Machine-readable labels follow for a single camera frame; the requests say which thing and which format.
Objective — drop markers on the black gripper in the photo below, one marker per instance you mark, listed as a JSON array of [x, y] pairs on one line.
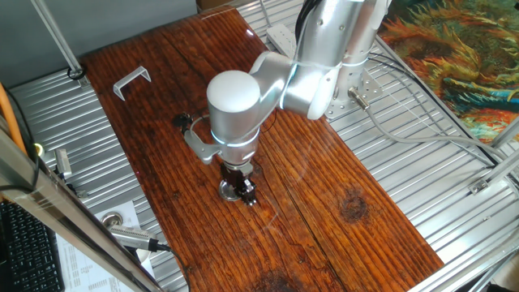
[[235, 174]]

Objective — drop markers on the small round steel plate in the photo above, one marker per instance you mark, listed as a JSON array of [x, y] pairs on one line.
[[227, 192]]

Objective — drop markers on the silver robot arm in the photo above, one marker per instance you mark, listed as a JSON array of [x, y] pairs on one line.
[[324, 61]]

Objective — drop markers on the brown wooden board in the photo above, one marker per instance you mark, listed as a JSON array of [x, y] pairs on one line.
[[243, 235]]

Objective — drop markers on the small white ceramic dish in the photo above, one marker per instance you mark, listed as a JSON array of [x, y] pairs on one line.
[[142, 256]]

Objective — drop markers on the small round metal tin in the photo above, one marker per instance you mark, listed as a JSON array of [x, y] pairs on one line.
[[112, 219]]

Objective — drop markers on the white power strip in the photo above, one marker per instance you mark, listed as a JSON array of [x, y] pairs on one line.
[[280, 38]]

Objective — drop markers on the white mesh basket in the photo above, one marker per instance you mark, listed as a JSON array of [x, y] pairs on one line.
[[129, 81]]

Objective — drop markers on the printed paper sheet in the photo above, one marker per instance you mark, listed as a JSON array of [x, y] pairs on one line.
[[93, 267]]

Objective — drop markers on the small silver mounted device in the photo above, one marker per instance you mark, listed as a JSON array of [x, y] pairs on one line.
[[63, 162]]

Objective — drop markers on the black keyboard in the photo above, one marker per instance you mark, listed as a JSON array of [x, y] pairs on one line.
[[28, 255]]

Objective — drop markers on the orange pipe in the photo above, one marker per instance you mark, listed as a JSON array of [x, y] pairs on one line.
[[10, 117]]

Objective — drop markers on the colourful painted cloth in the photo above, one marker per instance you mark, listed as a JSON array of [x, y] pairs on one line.
[[458, 61]]

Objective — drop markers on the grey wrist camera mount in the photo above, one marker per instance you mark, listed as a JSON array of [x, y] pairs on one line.
[[200, 148]]

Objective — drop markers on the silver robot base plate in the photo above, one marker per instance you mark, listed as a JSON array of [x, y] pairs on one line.
[[369, 87]]

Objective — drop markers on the shiny steel frame bar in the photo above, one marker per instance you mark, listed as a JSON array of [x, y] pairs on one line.
[[61, 211]]

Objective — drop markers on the aluminium frame post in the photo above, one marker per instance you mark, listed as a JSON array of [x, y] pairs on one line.
[[57, 40]]

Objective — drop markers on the aluminium frame strut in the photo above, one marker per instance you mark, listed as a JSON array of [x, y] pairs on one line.
[[498, 166]]

